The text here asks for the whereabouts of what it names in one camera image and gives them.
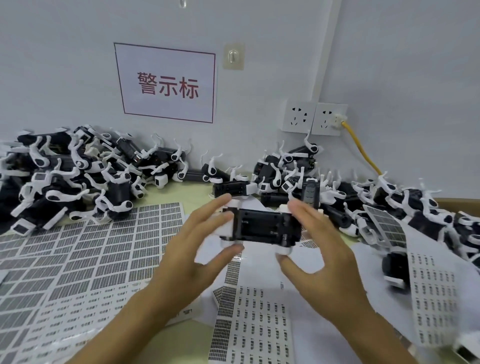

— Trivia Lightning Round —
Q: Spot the person's left hand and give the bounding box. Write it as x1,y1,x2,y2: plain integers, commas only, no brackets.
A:
147,195,245,320

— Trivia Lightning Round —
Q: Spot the person's right hand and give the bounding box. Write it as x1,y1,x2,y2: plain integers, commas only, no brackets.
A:
275,199,377,322

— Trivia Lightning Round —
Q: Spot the black white toy robot dog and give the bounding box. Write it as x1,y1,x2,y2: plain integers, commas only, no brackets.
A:
219,199,325,257

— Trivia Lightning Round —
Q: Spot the person's left forearm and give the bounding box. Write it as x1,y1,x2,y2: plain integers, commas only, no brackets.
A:
62,279,181,364

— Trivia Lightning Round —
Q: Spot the person's right forearm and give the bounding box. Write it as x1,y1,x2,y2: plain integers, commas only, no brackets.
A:
319,304,422,364

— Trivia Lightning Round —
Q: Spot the white sheet of small labels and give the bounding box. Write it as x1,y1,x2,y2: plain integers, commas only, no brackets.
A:
207,283,294,364

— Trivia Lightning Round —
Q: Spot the curled grey label sheet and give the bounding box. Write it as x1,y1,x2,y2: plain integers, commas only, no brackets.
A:
361,204,409,249

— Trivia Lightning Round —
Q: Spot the long heap of toy dogs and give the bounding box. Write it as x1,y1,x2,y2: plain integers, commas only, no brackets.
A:
201,129,480,290

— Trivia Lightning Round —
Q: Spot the curled white label sheet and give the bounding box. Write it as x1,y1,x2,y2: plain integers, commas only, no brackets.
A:
406,250,467,347

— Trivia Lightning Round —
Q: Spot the large grey label sheet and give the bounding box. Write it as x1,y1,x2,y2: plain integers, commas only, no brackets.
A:
0,202,187,364

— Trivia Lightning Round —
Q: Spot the large pile of toy dogs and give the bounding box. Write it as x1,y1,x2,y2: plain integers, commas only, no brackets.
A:
0,125,196,238

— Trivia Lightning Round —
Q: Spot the brown cardboard box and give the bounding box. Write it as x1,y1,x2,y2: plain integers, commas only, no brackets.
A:
431,197,480,216

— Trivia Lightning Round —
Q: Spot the yellow power cable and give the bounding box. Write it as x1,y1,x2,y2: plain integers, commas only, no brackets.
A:
334,113,384,176

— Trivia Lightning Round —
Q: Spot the white wall socket with plug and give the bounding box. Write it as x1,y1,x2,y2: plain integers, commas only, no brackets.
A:
311,103,349,137

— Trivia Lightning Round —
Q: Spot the white sign with red frame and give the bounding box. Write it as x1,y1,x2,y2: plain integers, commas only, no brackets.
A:
114,42,217,124

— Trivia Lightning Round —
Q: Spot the beige adhesive wall hook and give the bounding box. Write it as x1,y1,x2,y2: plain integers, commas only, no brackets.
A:
223,43,245,70

